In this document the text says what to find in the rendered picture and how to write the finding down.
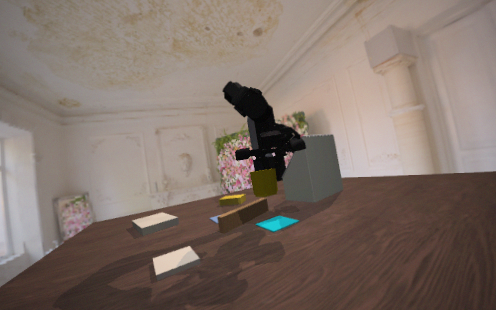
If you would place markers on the orange flat bar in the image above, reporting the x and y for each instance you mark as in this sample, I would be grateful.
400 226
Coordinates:
242 215

